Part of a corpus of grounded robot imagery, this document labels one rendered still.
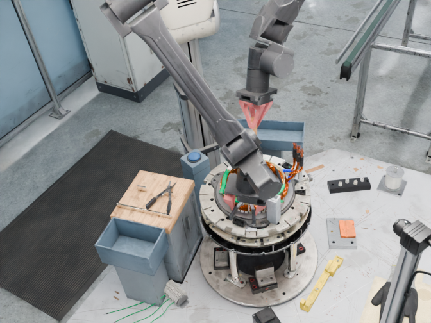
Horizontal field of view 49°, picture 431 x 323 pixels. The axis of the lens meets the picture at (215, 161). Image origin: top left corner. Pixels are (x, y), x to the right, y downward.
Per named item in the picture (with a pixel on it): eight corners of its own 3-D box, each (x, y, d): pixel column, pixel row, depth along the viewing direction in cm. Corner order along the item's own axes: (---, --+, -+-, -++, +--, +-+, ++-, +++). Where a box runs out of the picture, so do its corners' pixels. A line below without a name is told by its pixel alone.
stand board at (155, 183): (169, 234, 135) (168, 229, 134) (111, 220, 141) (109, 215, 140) (195, 185, 149) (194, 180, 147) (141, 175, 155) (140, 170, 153)
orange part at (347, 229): (356, 238, 158) (356, 236, 158) (340, 238, 159) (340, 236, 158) (353, 222, 163) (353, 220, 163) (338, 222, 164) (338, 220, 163)
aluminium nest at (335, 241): (356, 249, 157) (357, 245, 155) (328, 248, 158) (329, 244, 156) (352, 221, 165) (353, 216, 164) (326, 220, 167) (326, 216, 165)
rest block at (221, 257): (228, 252, 156) (228, 248, 155) (228, 266, 152) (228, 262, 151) (215, 253, 157) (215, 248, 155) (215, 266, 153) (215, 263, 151)
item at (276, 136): (303, 179, 182) (305, 121, 163) (301, 200, 175) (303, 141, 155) (238, 175, 187) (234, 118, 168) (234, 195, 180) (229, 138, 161)
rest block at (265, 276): (254, 275, 148) (254, 266, 145) (272, 271, 149) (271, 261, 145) (259, 288, 145) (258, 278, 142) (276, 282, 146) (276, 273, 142)
